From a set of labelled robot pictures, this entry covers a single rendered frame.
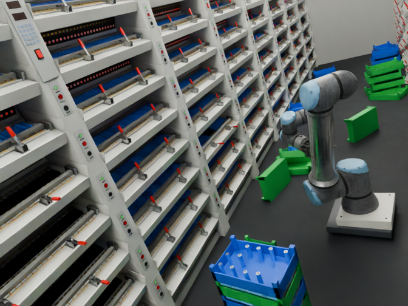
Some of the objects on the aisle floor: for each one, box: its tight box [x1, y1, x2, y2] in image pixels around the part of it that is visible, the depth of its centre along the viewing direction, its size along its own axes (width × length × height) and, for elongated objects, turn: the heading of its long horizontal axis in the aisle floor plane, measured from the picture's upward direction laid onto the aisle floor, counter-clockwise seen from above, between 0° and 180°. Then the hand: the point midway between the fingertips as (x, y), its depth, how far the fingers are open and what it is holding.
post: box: [0, 0, 175, 306], centre depth 133 cm, size 20×9×173 cm, turn 101°
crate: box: [255, 157, 291, 202], centre depth 235 cm, size 8×30×20 cm, turn 173°
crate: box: [344, 106, 379, 143], centre depth 269 cm, size 8×30×20 cm, turn 155°
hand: (335, 157), depth 178 cm, fingers open, 14 cm apart
